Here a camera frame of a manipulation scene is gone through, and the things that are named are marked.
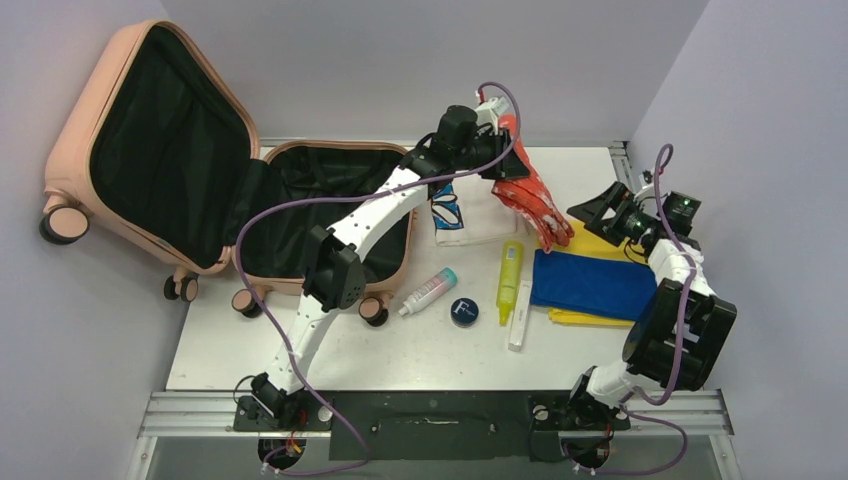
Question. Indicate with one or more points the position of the pink teal bottle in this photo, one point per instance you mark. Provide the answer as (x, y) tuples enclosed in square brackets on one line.
[(431, 290)]

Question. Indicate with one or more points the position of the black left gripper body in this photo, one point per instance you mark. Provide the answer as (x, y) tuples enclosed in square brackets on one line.
[(484, 148)]

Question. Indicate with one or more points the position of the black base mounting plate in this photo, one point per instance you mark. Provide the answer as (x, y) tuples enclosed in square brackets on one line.
[(441, 425)]

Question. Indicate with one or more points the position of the white blue printed cloth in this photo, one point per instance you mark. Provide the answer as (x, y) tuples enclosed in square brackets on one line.
[(466, 212)]

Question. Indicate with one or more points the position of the dark blue round tin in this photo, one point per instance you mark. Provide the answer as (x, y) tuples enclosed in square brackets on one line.
[(464, 312)]

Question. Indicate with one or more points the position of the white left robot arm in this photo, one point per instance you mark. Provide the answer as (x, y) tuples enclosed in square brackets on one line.
[(334, 276)]

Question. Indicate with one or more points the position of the yellow cloth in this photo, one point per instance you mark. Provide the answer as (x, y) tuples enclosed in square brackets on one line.
[(586, 244)]

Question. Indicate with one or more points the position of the red white patterned cloth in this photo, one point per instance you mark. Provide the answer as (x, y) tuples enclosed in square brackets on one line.
[(531, 199)]

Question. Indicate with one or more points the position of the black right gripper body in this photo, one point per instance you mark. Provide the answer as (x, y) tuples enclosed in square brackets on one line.
[(635, 224)]

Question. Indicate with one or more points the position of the pink hard-shell suitcase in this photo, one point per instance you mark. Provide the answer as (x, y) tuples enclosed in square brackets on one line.
[(159, 151)]

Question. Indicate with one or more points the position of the aluminium front rail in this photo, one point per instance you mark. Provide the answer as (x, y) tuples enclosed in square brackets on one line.
[(212, 414)]

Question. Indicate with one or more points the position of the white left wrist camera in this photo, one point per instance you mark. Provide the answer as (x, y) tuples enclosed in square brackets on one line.
[(489, 111)]

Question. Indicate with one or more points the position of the yellow-green tube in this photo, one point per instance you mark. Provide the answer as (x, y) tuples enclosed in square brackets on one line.
[(509, 279)]

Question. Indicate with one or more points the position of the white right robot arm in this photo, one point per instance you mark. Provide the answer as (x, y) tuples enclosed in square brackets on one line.
[(679, 335)]

